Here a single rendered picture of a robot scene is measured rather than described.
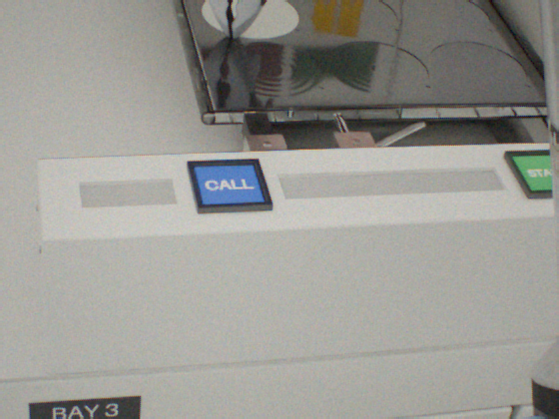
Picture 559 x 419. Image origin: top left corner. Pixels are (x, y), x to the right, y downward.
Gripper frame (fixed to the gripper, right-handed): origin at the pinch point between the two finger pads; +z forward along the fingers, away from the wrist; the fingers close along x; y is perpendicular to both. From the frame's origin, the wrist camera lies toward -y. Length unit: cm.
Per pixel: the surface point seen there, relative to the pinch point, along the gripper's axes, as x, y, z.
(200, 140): -0.1, -6.7, 9.3
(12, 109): 19.0, -10.3, 9.3
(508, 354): -34.3, -21.4, 11.0
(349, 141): -15.7, -12.4, 0.5
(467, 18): -21.3, 17.5, 1.4
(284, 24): -4.0, 5.7, 1.3
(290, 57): -6.5, -0.1, 1.4
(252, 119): -6.8, -12.8, 0.8
